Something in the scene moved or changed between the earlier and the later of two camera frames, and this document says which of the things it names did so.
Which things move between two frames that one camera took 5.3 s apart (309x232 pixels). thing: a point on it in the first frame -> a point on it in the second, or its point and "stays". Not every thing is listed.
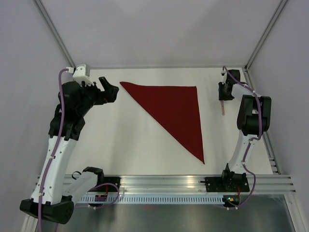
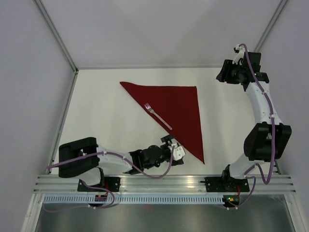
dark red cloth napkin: x=176 y=108 stays
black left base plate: x=115 y=181 stays
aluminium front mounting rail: x=160 y=183 stays
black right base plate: x=221 y=184 stays
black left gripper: x=109 y=96 -> x=166 y=139
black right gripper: x=221 y=95 -> x=227 y=66
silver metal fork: x=222 y=107 -> x=149 y=108
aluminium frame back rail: x=155 y=67 stays
